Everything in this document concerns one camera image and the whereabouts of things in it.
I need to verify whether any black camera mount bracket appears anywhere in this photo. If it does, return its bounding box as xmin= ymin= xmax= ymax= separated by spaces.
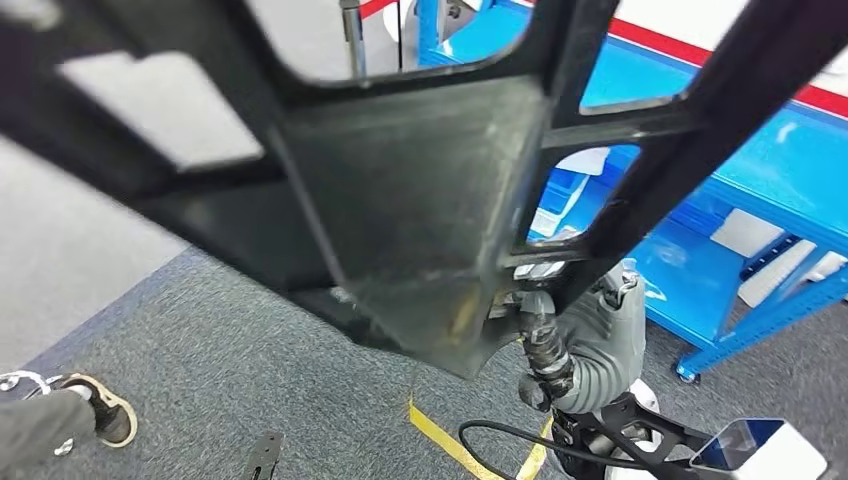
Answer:
xmin=553 ymin=394 xmax=713 ymax=480

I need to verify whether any black plastic frame part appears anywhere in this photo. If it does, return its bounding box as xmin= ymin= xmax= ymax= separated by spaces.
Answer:
xmin=0 ymin=0 xmax=848 ymax=382

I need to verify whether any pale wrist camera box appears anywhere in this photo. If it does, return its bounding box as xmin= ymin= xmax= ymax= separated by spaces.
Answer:
xmin=688 ymin=418 xmax=829 ymax=480

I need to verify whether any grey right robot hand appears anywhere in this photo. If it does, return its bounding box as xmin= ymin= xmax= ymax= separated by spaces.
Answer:
xmin=488 ymin=260 xmax=648 ymax=415

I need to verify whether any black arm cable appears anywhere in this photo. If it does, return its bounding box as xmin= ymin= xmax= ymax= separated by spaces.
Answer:
xmin=458 ymin=420 xmax=654 ymax=480

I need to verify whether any chrome stanchion post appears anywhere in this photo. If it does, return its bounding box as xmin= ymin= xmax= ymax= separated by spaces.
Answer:
xmin=339 ymin=0 xmax=368 ymax=79

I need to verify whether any blue plastic bin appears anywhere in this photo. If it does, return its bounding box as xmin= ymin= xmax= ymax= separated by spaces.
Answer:
xmin=537 ymin=165 xmax=591 ymax=217

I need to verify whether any blue metal shelf rack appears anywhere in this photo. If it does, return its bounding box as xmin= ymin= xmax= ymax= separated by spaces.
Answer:
xmin=413 ymin=0 xmax=848 ymax=386

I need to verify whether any person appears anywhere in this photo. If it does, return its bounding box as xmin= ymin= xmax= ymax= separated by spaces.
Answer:
xmin=0 ymin=369 xmax=139 ymax=480

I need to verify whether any black robot foot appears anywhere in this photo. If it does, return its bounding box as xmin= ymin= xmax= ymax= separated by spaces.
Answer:
xmin=241 ymin=431 xmax=285 ymax=480

